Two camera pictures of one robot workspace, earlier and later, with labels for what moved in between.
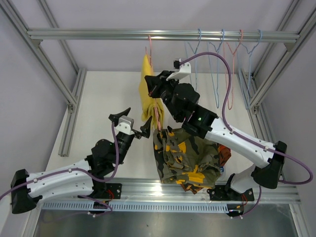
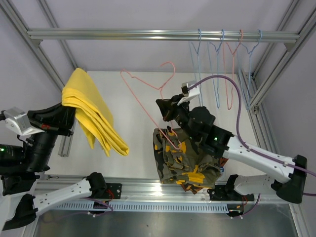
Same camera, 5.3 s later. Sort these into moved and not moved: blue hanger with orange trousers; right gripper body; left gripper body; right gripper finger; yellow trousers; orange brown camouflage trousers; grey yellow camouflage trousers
Moved: yellow trousers; right gripper finger; left gripper body; right gripper body
Not moved: blue hanger with orange trousers; grey yellow camouflage trousers; orange brown camouflage trousers
